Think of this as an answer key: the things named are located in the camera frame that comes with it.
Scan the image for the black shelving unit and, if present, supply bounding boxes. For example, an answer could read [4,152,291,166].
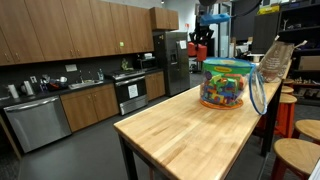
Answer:
[278,0,320,106]

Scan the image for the round wooden stool right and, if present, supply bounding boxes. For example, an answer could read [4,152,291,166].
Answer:
[292,119,320,145]

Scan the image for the blue-rimmed clear bag lid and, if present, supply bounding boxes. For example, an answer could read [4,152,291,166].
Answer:
[249,65,267,115]

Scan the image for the bag of hot dog buns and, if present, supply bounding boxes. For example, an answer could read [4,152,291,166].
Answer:
[258,35,307,83]

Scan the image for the wooden cabinets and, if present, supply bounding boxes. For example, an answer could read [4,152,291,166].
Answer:
[60,71,165,132]
[0,0,179,66]

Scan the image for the stainless steel refrigerator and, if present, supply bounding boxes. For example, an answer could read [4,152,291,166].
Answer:
[153,32,190,96]

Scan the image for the clear bag of blocks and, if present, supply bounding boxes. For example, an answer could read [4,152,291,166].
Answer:
[200,57,255,110]

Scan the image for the orange stool by table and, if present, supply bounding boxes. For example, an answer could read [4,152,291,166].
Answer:
[256,93,298,139]

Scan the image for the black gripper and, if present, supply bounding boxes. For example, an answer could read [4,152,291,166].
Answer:
[189,24,214,45]

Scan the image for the stainless steel dishwasher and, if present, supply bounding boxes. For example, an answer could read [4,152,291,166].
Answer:
[4,96,72,153]

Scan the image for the black microwave oven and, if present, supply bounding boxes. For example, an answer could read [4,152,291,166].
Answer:
[136,58,157,70]

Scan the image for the red foam arch block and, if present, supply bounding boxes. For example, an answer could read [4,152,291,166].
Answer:
[188,42,207,61]

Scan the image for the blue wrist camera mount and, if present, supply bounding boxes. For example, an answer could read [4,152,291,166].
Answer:
[200,13,230,26]

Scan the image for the kitchen sink with faucet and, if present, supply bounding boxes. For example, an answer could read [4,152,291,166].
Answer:
[68,74,104,90]

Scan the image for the round wooden stool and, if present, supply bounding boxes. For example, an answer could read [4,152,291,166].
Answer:
[292,119,320,145]
[271,138,320,180]

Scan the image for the wooden lower cabinets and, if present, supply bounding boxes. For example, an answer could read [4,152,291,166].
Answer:
[60,71,165,132]

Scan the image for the wooden upper cabinets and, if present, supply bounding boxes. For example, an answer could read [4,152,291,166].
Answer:
[0,0,179,66]

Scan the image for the round wooden stool near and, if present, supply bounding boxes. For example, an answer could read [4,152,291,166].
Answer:
[271,138,320,180]

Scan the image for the black stove range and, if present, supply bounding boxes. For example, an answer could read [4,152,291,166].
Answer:
[112,70,148,115]

